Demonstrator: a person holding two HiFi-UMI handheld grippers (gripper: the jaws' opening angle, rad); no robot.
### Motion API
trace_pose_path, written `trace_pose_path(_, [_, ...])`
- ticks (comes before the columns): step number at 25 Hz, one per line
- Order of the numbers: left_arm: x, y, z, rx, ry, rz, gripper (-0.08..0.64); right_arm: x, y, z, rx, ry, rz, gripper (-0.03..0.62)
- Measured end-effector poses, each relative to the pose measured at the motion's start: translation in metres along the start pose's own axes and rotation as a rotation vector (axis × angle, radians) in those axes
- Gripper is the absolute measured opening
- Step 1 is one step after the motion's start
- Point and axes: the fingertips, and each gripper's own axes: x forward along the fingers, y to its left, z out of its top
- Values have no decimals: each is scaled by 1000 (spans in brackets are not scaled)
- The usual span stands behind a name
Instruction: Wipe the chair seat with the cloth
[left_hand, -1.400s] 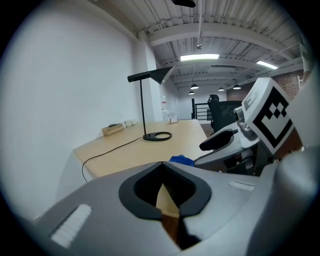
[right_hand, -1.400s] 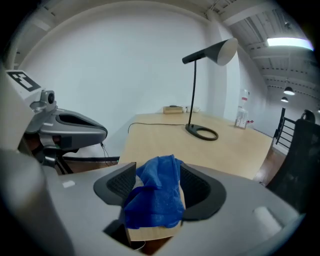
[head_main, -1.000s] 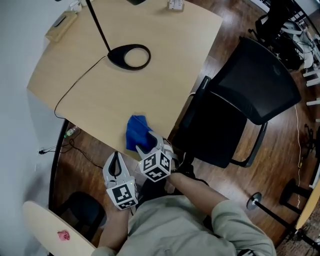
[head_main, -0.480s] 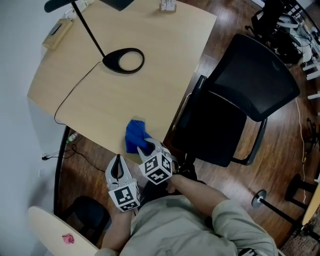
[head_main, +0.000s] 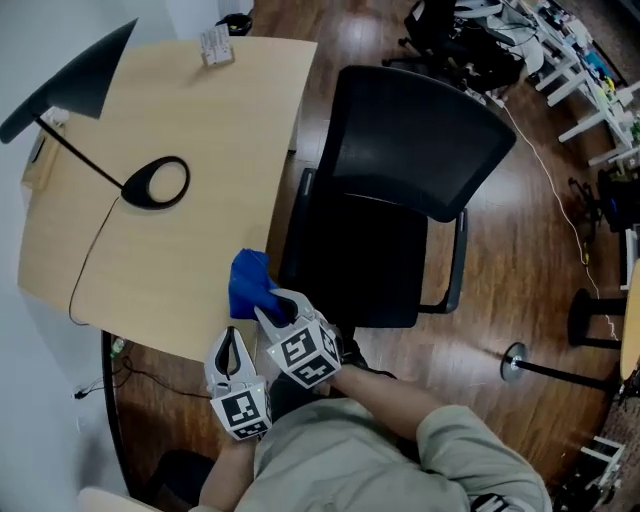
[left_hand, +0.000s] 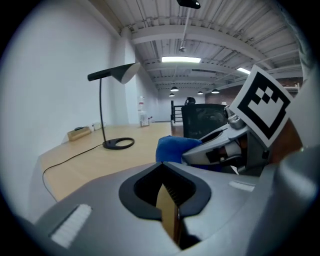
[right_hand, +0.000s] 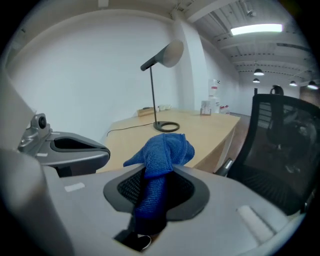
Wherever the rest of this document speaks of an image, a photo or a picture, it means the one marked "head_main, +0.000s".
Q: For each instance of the black mesh office chair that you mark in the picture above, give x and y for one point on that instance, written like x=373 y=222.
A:
x=415 y=145

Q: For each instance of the round wooden table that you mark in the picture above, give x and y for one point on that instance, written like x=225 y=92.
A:
x=631 y=320

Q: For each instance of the person's left forearm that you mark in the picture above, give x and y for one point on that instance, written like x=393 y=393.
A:
x=225 y=475

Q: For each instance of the person's right forearm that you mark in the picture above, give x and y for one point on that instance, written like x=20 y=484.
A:
x=380 y=395

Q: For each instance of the black office chair seat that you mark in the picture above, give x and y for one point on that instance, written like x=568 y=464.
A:
x=350 y=260

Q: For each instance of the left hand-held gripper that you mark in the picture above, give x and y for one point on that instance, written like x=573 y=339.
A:
x=242 y=407

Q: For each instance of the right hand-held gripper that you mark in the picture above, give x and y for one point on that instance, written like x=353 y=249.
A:
x=305 y=355

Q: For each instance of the plastic bottle green label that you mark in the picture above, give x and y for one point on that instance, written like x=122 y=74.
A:
x=117 y=348

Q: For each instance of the wooden tissue box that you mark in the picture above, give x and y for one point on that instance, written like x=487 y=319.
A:
x=40 y=162

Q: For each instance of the black desk lamp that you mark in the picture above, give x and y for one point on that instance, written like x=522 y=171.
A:
x=75 y=75

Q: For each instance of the white table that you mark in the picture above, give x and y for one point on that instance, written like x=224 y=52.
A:
x=607 y=107
x=560 y=55

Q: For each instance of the light wooden desk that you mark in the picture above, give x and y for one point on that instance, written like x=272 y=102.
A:
x=200 y=125

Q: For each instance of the white low rack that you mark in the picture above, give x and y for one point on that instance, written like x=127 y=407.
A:
x=597 y=470

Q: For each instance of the black pole with round base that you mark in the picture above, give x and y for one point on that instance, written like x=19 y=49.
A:
x=512 y=362

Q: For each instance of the person's beige shirt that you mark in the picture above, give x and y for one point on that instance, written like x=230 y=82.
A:
x=350 y=465

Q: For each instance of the blue cloth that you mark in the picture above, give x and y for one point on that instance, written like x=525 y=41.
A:
x=247 y=285

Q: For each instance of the black trash bin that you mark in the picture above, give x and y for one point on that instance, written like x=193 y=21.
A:
x=234 y=22

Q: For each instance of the person's black shoe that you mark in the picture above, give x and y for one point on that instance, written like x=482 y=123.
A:
x=360 y=357

